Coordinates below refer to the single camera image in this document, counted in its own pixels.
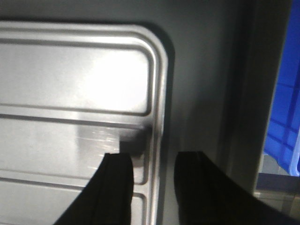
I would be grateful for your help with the blue bin at right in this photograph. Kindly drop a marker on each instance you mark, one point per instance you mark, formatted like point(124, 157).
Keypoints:
point(282, 142)

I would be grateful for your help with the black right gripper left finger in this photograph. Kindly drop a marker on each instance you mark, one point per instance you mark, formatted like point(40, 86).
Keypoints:
point(107, 198)

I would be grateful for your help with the large silver metal tray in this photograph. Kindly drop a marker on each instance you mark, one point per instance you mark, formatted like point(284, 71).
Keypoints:
point(222, 63)

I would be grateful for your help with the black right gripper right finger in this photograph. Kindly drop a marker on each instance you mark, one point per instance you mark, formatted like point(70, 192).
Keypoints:
point(207, 196)

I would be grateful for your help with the silver compartment tray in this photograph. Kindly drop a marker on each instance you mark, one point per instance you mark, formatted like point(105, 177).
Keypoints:
point(69, 94)

